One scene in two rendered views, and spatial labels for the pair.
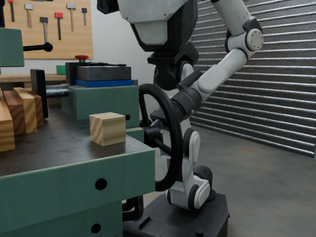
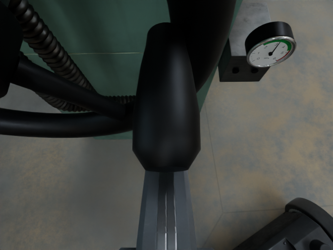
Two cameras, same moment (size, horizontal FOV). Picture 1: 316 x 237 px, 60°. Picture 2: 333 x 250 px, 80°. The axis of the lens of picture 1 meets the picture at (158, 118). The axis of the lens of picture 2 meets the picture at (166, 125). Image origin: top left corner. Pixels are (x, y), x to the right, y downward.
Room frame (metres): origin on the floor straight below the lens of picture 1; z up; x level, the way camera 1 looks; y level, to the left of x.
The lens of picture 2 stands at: (0.85, 0.02, 0.89)
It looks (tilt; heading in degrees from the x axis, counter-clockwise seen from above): 70 degrees down; 122
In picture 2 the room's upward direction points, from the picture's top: 1 degrees counter-clockwise
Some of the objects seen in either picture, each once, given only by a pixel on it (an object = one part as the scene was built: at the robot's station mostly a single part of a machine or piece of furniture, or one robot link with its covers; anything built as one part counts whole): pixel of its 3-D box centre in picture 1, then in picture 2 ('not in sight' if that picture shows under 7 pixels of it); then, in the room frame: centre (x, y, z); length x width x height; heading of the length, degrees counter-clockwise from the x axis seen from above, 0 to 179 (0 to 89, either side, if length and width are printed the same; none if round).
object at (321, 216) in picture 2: not in sight; (313, 226); (1.34, 0.19, 0.10); 0.20 x 0.05 x 0.20; 151
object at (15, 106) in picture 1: (12, 108); not in sight; (0.51, 0.27, 0.92); 0.23 x 0.02 x 0.05; 31
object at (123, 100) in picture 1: (98, 105); not in sight; (0.61, 0.13, 0.91); 0.15 x 0.14 x 0.09; 31
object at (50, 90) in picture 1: (54, 91); not in sight; (0.56, 0.21, 0.95); 0.09 x 0.07 x 0.09; 31
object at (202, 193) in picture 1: (187, 191); not in sight; (1.45, -0.17, 0.28); 0.21 x 0.20 x 0.13; 151
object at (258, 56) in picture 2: not in sight; (265, 48); (0.87, 0.27, 0.65); 0.06 x 0.04 x 0.08; 31
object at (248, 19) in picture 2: not in sight; (243, 44); (0.83, 0.33, 0.58); 0.12 x 0.08 x 0.08; 121
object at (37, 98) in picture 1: (31, 104); not in sight; (0.54, 0.25, 0.93); 0.18 x 0.02 x 0.05; 31
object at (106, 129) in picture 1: (107, 128); not in sight; (0.37, 0.07, 0.92); 0.04 x 0.04 x 0.04; 41
